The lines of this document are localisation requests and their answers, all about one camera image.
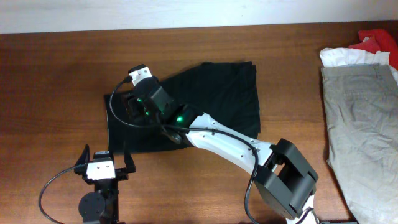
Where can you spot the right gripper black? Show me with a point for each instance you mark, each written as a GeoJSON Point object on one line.
{"type": "Point", "coordinates": [130, 103]}

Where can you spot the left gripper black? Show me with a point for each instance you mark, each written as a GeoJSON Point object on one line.
{"type": "Point", "coordinates": [122, 173]}

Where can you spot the black shorts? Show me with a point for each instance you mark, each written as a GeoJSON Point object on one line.
{"type": "Point", "coordinates": [225, 91]}

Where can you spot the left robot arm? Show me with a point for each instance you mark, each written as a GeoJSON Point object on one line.
{"type": "Point", "coordinates": [101, 206]}

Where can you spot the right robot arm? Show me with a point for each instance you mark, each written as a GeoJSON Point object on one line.
{"type": "Point", "coordinates": [284, 178]}

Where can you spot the white cloth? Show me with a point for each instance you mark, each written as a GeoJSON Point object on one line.
{"type": "Point", "coordinates": [345, 56]}

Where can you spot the grey khaki shorts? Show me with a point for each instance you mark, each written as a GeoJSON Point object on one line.
{"type": "Point", "coordinates": [360, 103]}

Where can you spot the red cloth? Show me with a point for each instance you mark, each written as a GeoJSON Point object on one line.
{"type": "Point", "coordinates": [377, 40]}

